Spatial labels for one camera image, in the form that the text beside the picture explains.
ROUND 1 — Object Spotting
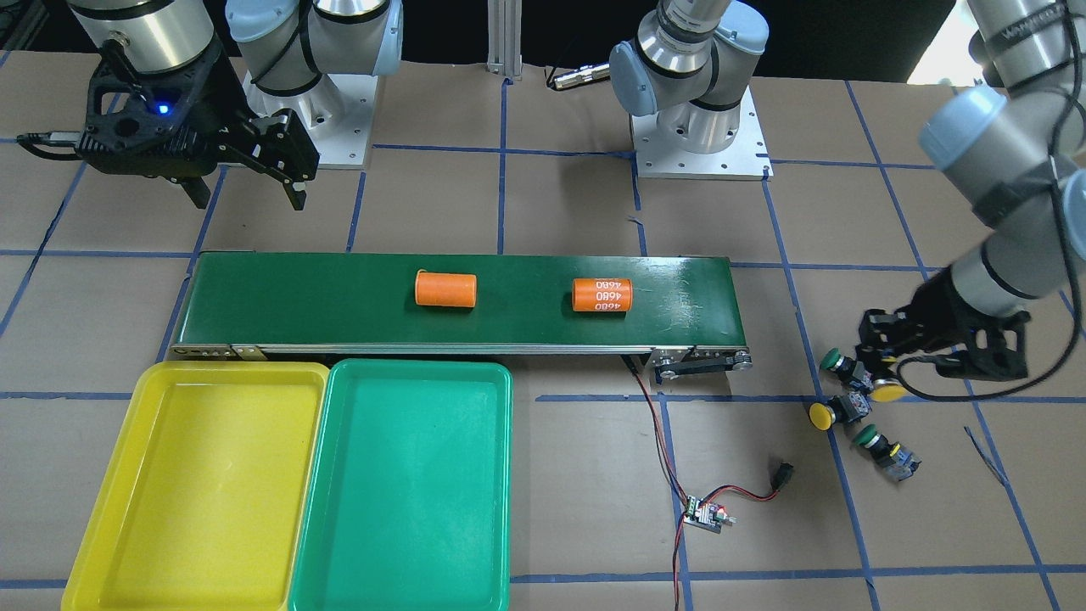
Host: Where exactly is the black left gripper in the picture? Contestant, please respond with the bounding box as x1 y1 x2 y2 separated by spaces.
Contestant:
854 276 1031 380

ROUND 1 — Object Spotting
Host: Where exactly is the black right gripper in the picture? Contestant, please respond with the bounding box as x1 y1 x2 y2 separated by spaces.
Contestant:
74 42 321 211

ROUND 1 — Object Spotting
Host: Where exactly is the green push button switch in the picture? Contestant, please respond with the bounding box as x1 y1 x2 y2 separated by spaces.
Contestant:
820 348 874 395
853 424 921 482

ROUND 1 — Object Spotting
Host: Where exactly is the plain orange cylinder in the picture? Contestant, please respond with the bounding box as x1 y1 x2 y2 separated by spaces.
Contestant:
414 270 478 309

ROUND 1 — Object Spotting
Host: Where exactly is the orange cylinder marked 4680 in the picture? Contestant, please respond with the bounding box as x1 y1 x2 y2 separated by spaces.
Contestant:
573 277 635 313

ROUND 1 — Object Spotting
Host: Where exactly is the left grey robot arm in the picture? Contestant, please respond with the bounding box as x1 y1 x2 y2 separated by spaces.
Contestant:
609 1 1083 385

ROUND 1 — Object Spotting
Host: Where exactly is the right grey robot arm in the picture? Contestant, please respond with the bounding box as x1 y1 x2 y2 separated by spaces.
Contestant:
48 1 404 211

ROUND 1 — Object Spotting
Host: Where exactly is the black barrel plug connector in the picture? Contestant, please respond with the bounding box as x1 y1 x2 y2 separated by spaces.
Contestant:
770 462 794 495

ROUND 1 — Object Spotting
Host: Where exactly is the green conveyor belt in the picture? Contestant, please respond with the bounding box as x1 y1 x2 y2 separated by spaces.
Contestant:
171 251 752 379

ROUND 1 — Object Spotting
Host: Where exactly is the yellow plastic tray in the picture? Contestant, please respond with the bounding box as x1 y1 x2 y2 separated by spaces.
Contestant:
62 361 328 610

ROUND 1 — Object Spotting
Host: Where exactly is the green plastic tray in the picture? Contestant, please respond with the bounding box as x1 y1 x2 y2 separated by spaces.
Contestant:
288 359 513 610

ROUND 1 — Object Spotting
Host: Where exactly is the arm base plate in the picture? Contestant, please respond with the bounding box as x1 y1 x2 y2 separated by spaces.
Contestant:
244 64 383 170
630 89 773 181

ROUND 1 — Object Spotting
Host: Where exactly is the red black power cable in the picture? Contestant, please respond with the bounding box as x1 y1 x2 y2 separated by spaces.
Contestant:
621 355 781 611

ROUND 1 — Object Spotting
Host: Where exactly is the aluminium frame post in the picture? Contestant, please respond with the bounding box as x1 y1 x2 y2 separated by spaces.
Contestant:
487 0 523 81

